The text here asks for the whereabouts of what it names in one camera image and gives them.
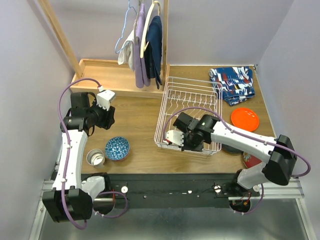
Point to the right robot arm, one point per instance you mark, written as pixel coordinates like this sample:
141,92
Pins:
276,155

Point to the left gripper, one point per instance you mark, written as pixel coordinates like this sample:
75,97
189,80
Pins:
108,118

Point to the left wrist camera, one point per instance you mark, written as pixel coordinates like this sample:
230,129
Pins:
105,98

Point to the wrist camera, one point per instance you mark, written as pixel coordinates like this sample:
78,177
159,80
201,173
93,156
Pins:
105,98
175,137

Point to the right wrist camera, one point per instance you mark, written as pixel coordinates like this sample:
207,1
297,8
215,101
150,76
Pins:
175,137

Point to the white hanging garment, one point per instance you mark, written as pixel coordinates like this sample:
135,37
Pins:
127,55

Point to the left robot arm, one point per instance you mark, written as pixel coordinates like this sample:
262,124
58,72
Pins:
70,199

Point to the orange plate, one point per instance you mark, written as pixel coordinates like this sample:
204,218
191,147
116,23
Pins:
245,118

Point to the wooden clothes rack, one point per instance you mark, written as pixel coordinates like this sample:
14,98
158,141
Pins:
117,78

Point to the blue patterned bowl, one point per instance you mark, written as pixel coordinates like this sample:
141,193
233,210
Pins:
117,148

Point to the blue patterned folded cloth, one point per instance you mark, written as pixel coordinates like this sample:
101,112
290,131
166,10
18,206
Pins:
236,83

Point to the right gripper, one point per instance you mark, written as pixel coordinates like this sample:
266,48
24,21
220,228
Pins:
198,148

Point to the white wire dish rack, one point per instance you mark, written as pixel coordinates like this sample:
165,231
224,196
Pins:
190,96

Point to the red floral plate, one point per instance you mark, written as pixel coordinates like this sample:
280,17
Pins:
250,160

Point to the aluminium rail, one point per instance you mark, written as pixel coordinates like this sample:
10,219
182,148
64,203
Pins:
293,190

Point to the grey hanger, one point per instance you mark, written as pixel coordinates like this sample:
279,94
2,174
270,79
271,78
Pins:
140,2

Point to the white metal cup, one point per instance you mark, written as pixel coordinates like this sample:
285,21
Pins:
95,158

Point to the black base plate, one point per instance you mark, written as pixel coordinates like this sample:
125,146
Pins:
149,191

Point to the light blue wire hanger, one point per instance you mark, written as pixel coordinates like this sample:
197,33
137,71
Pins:
130,8

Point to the navy hanging garment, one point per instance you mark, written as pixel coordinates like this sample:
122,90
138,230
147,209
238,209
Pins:
153,52

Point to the cream wooden hanger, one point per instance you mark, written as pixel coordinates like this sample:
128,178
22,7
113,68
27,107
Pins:
144,44

